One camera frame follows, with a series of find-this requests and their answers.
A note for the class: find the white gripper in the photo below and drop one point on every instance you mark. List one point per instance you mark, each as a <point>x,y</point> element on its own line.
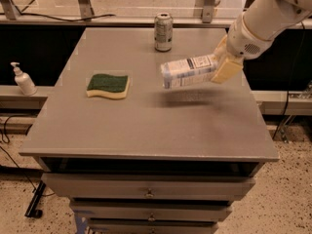
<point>244,40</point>

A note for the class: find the blue label plastic bottle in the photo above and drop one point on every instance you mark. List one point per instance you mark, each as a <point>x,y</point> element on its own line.
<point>188,71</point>

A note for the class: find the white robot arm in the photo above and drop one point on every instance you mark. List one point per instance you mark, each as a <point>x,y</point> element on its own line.
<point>254,31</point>

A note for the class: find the green 7up can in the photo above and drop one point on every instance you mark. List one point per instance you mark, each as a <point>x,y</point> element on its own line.
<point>163,32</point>

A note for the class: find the white pump dispenser bottle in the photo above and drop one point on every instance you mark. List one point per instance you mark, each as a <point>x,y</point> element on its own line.
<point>23,80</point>

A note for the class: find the green and yellow sponge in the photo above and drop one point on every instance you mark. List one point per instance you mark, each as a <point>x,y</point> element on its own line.
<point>108,86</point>

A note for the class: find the grey drawer cabinet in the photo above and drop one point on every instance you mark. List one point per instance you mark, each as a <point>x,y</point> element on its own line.
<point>157,161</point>

